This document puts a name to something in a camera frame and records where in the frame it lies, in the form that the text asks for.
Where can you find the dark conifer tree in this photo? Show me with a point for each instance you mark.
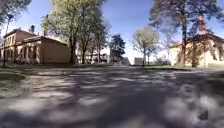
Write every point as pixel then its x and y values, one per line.
pixel 117 46

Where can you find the distant pale buildings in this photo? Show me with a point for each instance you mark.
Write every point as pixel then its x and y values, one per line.
pixel 137 61

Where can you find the group of trees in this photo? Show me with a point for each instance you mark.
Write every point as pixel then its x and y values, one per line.
pixel 96 43

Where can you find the grey asphalt road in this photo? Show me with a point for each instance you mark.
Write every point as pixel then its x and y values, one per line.
pixel 110 96

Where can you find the pale budding tree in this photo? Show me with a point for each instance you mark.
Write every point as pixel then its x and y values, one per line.
pixel 144 41

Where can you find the large leafy tree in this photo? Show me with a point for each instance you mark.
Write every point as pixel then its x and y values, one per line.
pixel 72 50

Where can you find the grass strip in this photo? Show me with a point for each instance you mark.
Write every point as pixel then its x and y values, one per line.
pixel 12 76
pixel 173 67

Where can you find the yellow building with columns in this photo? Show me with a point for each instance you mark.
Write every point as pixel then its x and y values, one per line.
pixel 50 50

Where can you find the tall pine tree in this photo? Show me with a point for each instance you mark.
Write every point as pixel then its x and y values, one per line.
pixel 184 43

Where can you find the yellow building with red roof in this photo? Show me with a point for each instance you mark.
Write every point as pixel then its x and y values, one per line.
pixel 208 50

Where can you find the bare branched tree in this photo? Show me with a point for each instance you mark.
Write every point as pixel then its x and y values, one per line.
pixel 10 7

